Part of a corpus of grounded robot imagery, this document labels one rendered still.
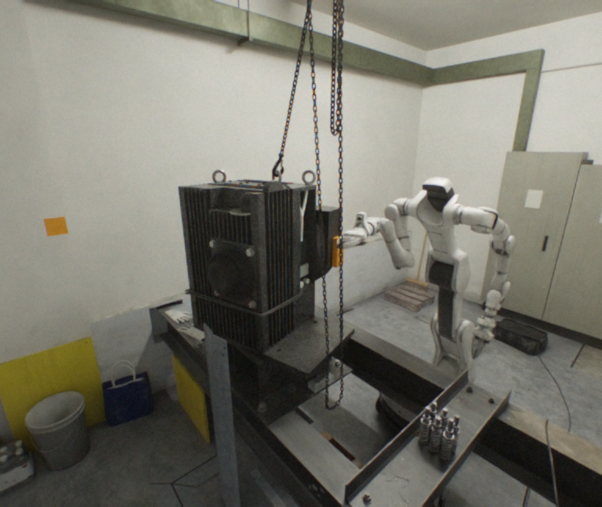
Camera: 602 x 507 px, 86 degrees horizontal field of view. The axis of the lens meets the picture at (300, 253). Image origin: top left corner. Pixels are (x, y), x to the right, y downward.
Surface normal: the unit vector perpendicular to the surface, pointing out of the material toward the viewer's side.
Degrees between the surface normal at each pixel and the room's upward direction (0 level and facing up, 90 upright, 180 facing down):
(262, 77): 90
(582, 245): 90
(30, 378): 87
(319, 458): 0
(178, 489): 7
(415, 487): 0
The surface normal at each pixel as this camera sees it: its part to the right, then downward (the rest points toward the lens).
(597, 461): 0.00, -0.95
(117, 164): 0.65, 0.23
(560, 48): -0.76, 0.20
